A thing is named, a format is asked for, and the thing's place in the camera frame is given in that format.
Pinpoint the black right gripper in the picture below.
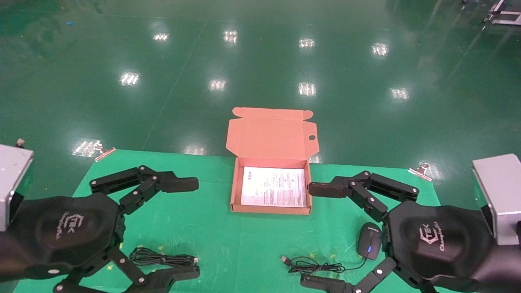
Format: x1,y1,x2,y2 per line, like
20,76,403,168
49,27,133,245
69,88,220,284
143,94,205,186
383,201,496,282

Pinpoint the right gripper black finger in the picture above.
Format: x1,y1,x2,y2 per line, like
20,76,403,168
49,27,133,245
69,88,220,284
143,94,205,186
300,257,439,293
308,171,420,223

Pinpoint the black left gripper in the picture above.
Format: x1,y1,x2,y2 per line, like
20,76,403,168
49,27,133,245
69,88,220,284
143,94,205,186
8,165,201,293

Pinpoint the black data cable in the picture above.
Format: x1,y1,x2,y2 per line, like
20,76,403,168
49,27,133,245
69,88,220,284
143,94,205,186
129,247,200,267

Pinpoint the brown cardboard box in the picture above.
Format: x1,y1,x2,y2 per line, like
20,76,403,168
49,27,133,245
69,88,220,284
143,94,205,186
226,107,319,215

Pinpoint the green cloth mat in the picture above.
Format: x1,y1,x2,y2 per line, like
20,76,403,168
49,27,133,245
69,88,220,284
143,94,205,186
12,149,450,293

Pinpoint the white printed instruction sheet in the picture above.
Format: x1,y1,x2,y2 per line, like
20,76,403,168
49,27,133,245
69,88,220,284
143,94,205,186
241,166,307,208

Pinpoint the metal binder clip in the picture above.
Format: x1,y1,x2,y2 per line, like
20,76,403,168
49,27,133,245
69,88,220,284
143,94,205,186
408,162,433,181
94,143,116,162

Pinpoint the grey wheeled cart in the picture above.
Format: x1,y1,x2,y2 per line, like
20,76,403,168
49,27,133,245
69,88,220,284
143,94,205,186
483,0,521,26

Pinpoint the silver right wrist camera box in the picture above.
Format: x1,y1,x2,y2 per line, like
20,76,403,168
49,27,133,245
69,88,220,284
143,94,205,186
472,154,521,246

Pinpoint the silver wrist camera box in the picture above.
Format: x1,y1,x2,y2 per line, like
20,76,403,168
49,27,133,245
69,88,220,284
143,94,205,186
0,144,34,232
472,154,521,246

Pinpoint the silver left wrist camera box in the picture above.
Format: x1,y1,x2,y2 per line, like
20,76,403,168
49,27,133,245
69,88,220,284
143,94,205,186
0,144,34,232

